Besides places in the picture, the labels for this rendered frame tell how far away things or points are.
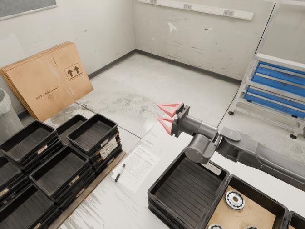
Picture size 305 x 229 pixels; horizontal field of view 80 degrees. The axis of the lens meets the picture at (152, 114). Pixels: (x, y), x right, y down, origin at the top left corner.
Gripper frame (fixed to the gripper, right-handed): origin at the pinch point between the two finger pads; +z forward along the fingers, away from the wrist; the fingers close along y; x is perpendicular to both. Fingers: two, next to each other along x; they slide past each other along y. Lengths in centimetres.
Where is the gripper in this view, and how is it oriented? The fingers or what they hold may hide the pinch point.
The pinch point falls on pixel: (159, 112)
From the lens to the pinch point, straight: 63.0
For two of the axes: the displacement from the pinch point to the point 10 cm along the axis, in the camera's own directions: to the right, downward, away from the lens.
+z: -8.3, -3.9, 3.9
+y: -0.1, 7.2, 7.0
